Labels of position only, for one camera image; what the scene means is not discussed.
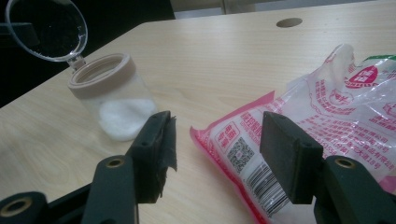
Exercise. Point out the black curtain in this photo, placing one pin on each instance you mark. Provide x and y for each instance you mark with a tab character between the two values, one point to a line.
124	12

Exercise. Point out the pink and white plastic bag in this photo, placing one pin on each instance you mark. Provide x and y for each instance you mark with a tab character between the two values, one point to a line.
342	118

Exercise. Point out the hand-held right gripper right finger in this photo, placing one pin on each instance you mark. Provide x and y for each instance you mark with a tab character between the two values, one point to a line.
289	155

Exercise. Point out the round grey table grommet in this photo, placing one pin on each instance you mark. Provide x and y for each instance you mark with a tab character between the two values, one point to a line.
289	22

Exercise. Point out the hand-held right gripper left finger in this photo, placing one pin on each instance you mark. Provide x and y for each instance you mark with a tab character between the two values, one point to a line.
149	161

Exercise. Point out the clear jar with hinged lid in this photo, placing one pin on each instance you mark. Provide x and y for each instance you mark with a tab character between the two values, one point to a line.
124	118

